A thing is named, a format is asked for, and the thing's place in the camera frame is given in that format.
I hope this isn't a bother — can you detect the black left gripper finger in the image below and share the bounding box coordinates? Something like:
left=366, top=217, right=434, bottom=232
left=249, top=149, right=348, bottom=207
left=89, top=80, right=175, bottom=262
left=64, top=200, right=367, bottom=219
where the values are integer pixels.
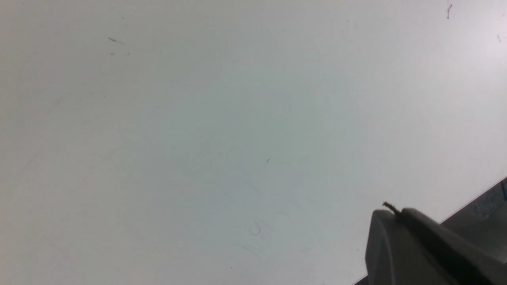
left=365, top=202, right=507, bottom=285

